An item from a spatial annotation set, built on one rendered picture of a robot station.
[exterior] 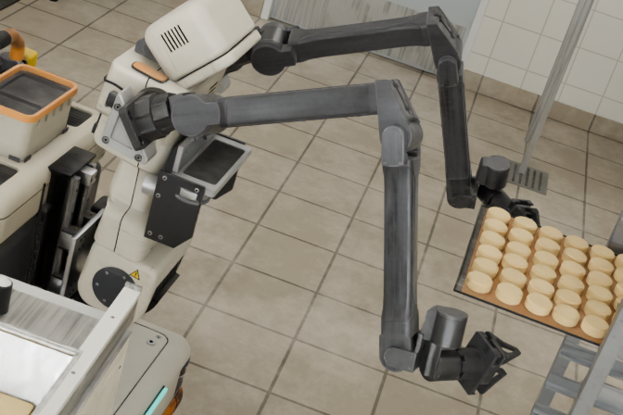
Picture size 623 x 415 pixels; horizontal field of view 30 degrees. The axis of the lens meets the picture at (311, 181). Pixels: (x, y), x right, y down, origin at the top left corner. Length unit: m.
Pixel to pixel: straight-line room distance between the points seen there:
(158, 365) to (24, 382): 1.73
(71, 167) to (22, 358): 1.40
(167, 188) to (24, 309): 0.47
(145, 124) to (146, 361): 0.88
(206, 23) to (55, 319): 0.63
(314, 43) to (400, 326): 0.74
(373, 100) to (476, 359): 0.49
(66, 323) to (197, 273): 1.81
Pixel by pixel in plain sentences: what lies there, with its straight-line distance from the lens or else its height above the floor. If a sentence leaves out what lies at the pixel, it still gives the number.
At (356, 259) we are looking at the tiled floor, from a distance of 4.10.
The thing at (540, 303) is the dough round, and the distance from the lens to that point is 2.20.
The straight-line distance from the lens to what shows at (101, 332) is 1.88.
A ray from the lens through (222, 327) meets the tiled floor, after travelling 3.54.
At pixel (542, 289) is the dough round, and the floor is 0.97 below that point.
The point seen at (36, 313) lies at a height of 0.84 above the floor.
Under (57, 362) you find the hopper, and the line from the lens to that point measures 1.14.
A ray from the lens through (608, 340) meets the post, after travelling 2.14.
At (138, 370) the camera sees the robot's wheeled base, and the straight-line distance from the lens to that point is 2.83.
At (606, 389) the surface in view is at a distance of 2.23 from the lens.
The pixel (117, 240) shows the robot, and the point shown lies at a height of 0.73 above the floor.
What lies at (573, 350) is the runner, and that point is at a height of 0.69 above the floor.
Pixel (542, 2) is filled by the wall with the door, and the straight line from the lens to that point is 5.85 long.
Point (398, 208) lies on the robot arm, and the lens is 1.98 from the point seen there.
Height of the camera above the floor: 2.00
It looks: 26 degrees down
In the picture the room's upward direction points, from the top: 17 degrees clockwise
